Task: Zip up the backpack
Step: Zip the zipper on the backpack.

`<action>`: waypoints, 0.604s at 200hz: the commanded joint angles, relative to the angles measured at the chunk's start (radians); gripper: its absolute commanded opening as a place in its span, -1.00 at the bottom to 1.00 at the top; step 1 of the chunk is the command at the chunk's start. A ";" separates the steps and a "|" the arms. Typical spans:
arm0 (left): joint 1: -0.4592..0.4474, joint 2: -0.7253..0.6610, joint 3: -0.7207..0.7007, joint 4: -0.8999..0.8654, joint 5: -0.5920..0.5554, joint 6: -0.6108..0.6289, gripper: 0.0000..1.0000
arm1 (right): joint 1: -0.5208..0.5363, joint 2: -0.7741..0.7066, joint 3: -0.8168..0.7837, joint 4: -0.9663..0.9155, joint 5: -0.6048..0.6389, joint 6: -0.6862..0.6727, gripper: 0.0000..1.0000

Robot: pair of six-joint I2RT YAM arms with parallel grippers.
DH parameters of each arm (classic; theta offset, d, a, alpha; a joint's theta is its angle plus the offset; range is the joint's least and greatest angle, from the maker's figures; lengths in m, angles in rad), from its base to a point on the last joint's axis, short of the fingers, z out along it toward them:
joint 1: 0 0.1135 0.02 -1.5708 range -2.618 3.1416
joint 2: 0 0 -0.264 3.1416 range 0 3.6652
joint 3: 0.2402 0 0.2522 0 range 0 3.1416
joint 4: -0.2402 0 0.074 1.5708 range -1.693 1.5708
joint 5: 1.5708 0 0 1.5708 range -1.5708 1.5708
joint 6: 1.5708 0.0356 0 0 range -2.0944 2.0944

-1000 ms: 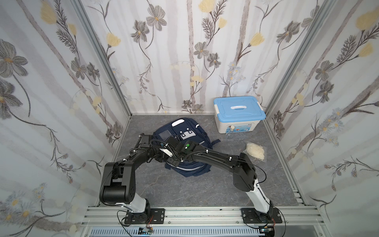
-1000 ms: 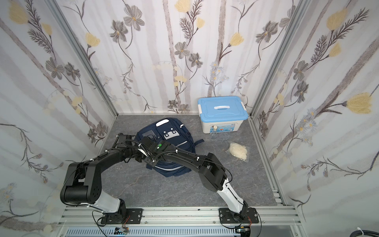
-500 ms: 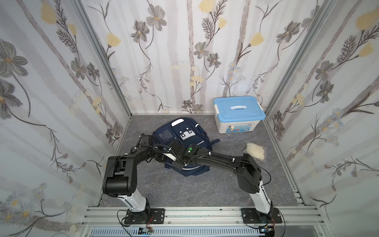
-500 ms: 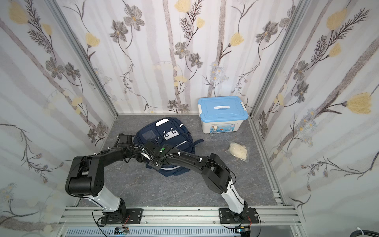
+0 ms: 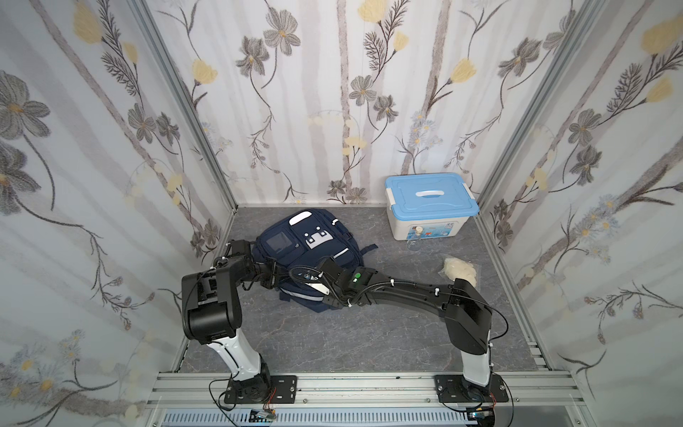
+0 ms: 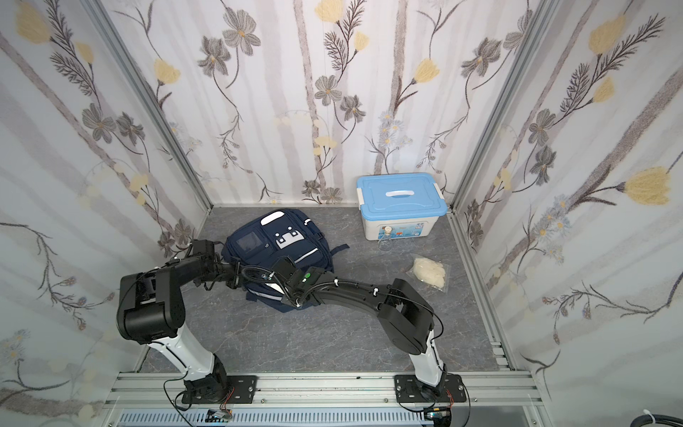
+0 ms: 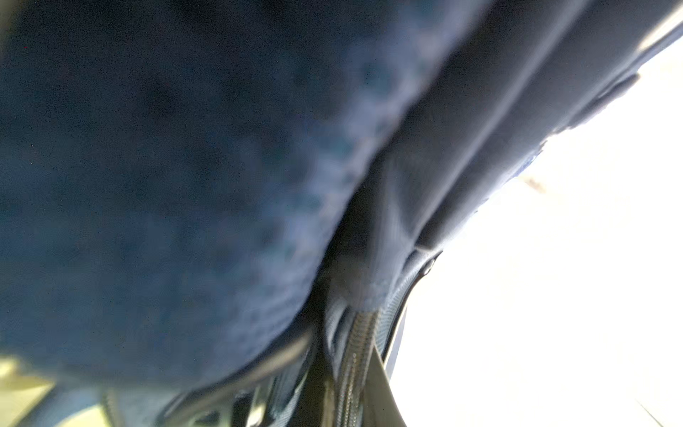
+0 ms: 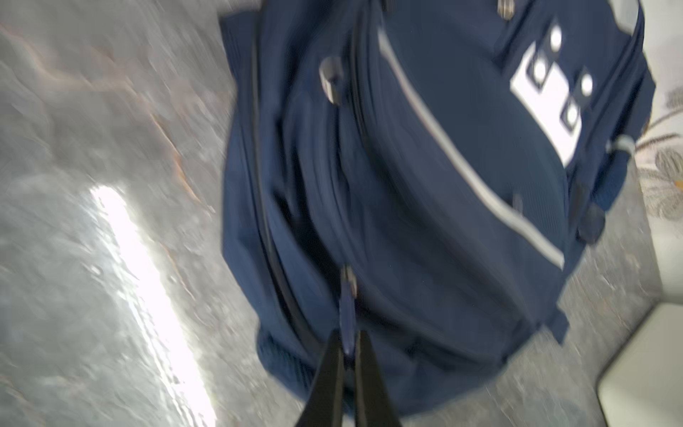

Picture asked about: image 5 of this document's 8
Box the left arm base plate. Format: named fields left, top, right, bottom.
left=220, top=375, right=298, bottom=405

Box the right small circuit board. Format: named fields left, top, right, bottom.
left=467, top=407, right=496, bottom=426

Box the navy blue backpack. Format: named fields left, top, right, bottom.
left=253, top=208, right=377, bottom=313

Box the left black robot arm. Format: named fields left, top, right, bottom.
left=181, top=240, right=272, bottom=384

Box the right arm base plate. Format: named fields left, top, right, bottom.
left=434, top=374, right=510, bottom=405

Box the white box with blue lid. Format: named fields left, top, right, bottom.
left=385, top=173, right=480, bottom=240

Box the small green circuit board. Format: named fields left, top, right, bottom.
left=248, top=409, right=277, bottom=423

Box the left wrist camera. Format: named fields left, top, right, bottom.
left=225, top=239, right=253, bottom=263

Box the aluminium mounting rail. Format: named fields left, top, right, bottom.
left=145, top=371, right=585, bottom=409

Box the white slotted cable duct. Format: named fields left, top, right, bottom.
left=160, top=407, right=477, bottom=426

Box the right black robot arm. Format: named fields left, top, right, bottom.
left=289, top=258, right=494, bottom=389

